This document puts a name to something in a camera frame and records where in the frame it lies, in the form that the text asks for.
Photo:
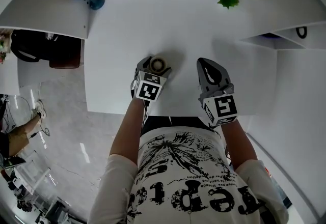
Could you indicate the small white fan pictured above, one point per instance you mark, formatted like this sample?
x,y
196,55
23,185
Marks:
x,y
158,64

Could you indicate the person's right forearm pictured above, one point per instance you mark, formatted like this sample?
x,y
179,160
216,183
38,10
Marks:
x,y
238,144

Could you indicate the white shelf panel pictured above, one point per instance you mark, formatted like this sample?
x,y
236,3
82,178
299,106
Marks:
x,y
51,1

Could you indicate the white printed t-shirt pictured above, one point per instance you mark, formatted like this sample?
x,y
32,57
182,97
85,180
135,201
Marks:
x,y
188,179

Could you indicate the person's left forearm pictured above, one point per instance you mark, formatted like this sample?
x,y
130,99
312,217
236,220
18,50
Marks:
x,y
128,128

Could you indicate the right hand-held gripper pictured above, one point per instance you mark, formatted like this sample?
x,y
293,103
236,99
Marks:
x,y
221,107

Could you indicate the black shorts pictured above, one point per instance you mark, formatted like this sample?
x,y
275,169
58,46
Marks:
x,y
158,123

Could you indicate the pink flowers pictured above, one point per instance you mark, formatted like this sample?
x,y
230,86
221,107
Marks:
x,y
2,53

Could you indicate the brown chair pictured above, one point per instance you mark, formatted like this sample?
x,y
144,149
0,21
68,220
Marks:
x,y
67,55

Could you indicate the white shelf unit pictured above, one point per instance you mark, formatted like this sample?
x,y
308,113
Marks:
x,y
287,9

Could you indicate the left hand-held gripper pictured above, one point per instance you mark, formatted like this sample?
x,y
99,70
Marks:
x,y
149,89

